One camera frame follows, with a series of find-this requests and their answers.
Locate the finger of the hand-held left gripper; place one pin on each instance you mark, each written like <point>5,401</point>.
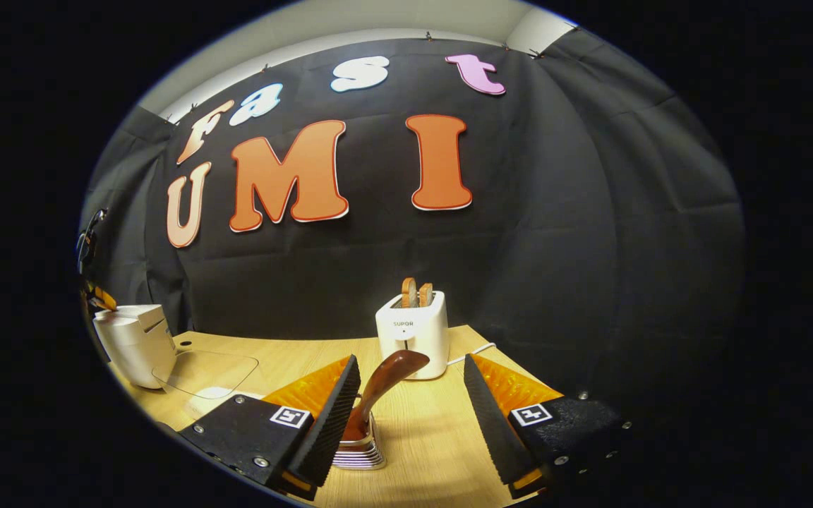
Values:
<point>103,298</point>

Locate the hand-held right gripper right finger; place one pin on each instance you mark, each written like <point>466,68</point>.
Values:
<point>491,423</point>

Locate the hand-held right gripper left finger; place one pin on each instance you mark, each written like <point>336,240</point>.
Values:
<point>332,423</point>

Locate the white rice cooker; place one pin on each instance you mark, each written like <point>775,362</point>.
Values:
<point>131,346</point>

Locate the brown wooden spoon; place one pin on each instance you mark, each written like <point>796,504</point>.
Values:
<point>385,377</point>

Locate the white toaster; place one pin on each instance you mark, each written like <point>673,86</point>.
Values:
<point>413,339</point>

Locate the clear plastic container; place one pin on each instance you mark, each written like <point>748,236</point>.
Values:
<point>202,374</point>

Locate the toast slice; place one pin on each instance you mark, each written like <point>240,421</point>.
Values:
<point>425,295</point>
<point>408,293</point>

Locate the black backdrop cloth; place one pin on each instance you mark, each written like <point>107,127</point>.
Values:
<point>590,247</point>

